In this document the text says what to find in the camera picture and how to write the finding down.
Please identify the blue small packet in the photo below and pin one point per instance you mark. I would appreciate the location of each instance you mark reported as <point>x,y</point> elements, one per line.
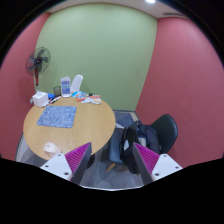
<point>75,94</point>

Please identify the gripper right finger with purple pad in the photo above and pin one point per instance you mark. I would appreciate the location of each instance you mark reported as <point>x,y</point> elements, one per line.
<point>153,166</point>

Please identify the black marker pen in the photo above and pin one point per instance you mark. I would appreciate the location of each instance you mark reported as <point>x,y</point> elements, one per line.
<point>55,99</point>

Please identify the ceiling light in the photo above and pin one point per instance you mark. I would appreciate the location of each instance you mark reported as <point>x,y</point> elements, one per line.
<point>150,1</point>

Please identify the black backpack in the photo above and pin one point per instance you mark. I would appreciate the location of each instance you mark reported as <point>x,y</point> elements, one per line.
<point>144,135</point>

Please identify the black standing fan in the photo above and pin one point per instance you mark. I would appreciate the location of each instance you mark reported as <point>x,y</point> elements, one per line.
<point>37,63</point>

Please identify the round wooden table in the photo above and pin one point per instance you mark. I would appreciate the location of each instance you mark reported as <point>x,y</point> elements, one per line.
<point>92,123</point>

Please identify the orange white packet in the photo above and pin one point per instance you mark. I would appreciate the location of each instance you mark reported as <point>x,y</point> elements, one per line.
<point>94,99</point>

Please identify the white blue sign stand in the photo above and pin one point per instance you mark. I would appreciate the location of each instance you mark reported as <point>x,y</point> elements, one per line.
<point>65,87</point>

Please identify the white tissue box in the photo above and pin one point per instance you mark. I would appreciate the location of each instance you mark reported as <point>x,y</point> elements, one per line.
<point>40,98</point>

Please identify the blue patterned mouse pad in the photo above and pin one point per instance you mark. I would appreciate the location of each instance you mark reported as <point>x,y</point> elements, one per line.
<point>58,116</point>

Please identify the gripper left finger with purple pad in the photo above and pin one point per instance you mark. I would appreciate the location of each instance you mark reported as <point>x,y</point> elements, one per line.
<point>70,166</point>

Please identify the black mesh pen cup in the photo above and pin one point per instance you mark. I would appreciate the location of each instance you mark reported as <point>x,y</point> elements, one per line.
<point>57,90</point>

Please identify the black chair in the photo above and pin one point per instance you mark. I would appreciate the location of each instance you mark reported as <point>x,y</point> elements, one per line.
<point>167,132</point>

